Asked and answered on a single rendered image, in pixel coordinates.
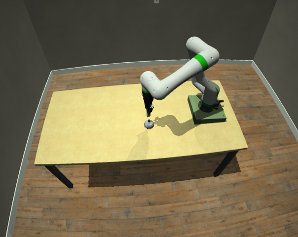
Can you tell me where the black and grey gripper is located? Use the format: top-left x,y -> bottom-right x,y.
143,97 -> 154,117

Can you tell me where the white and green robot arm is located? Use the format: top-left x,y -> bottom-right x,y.
140,37 -> 224,113

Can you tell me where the grey service bell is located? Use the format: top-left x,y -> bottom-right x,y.
144,119 -> 154,129

